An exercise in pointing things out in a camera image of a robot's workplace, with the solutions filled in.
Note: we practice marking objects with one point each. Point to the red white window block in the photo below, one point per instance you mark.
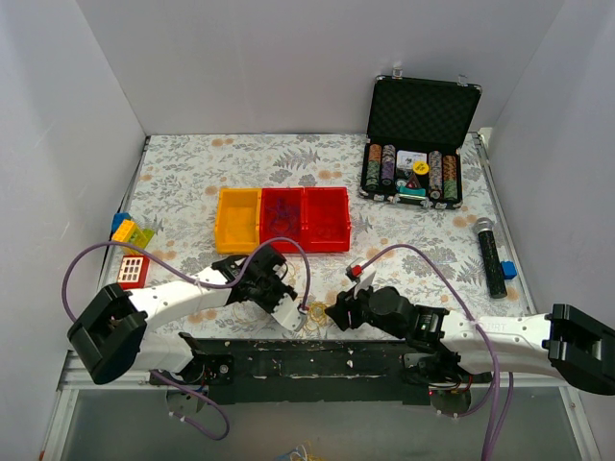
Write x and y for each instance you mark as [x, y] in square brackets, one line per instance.
[132, 273]

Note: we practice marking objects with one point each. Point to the red plastic bin middle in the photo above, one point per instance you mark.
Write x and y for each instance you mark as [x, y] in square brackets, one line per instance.
[282, 214]

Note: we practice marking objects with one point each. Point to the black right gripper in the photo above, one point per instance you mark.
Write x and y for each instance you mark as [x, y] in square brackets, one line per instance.
[351, 310]

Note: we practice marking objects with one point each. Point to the teal rectangular tag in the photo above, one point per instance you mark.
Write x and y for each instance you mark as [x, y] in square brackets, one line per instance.
[421, 192]

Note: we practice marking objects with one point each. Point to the blue toy block left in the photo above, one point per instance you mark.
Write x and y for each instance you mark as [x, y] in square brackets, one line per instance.
[118, 219]

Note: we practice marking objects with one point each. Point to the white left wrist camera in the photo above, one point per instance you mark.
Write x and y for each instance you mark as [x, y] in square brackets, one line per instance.
[287, 314]

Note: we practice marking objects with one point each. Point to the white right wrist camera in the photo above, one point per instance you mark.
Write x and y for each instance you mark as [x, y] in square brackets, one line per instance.
[362, 277]

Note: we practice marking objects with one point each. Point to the black poker chip case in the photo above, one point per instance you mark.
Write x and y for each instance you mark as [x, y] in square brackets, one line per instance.
[418, 115]

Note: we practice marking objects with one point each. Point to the yellow plastic bin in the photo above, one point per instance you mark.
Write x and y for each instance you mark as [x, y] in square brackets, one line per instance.
[236, 228]

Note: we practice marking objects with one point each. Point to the playing card deck box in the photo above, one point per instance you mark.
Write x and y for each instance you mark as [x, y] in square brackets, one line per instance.
[405, 160]

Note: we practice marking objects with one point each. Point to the poker chip stack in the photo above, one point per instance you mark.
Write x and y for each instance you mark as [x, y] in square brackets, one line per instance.
[449, 178]
[388, 163]
[373, 169]
[435, 175]

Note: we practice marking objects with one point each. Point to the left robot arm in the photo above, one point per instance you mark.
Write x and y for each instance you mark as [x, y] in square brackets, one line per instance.
[117, 332]

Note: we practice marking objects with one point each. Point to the black handheld microphone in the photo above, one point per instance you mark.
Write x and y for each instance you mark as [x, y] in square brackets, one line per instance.
[494, 273]

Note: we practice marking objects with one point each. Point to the lime green toy block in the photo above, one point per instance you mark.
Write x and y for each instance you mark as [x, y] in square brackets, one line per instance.
[140, 238]

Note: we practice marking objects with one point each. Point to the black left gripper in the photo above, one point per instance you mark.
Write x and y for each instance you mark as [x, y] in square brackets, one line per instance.
[277, 292]

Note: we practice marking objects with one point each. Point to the red plastic bin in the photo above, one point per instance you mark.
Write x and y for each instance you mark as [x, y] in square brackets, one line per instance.
[282, 214]
[328, 223]

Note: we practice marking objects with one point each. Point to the red plastic bin right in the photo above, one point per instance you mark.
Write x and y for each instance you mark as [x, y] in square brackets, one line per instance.
[328, 223]

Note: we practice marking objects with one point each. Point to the cable bundle bottom edge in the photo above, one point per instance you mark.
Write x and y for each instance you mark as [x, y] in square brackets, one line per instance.
[302, 452]

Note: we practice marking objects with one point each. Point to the yellow toy block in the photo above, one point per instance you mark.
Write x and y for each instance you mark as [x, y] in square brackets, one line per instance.
[124, 232]

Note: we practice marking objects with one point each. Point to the blue toy block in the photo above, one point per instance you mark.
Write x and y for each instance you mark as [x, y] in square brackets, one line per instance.
[509, 270]
[118, 219]

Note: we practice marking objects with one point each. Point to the yellow round dealer button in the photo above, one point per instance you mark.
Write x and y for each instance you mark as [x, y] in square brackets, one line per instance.
[420, 167]

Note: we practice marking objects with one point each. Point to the blue toy block right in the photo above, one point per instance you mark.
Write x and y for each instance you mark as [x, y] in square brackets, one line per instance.
[509, 270]

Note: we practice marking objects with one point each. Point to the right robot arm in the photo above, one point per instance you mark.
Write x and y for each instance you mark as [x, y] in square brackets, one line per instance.
[565, 343]

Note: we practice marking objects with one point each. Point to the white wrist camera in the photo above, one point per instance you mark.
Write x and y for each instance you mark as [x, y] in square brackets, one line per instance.
[287, 314]
[362, 277]

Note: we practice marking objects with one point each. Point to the aluminium frame rail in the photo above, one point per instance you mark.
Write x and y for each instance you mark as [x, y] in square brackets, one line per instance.
[74, 379]

